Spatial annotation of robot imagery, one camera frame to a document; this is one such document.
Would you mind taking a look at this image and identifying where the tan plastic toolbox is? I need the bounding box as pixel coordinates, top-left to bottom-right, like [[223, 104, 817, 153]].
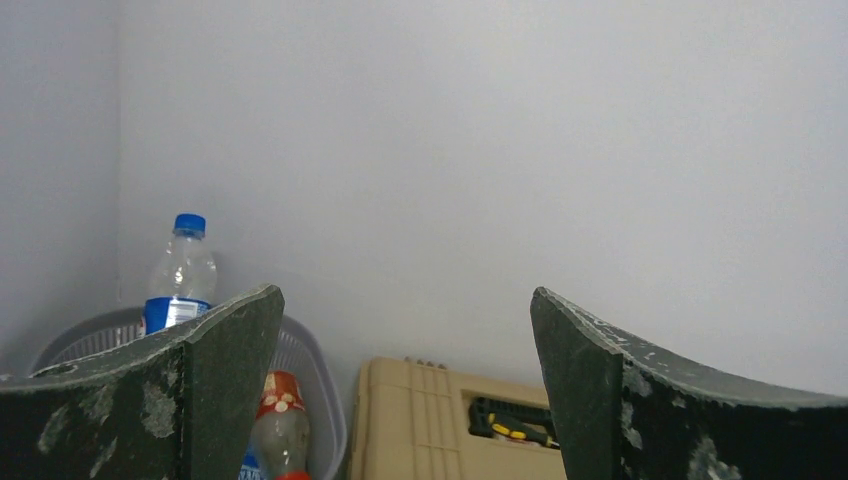
[[347, 357, 566, 479]]

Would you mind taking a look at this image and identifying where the screwdriver on toolbox lid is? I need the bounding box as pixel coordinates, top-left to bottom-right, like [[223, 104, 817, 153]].
[[487, 413, 560, 449]]

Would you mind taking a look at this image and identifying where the blue label bottle white cap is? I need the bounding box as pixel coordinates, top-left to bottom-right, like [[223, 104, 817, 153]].
[[238, 448, 265, 480]]

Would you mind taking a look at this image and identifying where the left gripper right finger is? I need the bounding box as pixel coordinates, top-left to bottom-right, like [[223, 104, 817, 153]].
[[530, 287, 847, 479]]

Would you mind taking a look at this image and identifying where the clear bottle red cap front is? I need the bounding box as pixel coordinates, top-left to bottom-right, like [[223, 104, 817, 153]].
[[250, 370, 311, 480]]

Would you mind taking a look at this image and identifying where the Pepsi bottle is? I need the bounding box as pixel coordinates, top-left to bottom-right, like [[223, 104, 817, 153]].
[[142, 213, 217, 335]]

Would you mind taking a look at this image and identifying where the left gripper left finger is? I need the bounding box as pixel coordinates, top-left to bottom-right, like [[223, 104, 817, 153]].
[[1, 284, 285, 479]]

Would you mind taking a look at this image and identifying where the grey mesh waste bin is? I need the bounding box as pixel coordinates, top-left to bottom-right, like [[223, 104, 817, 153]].
[[32, 307, 348, 480]]

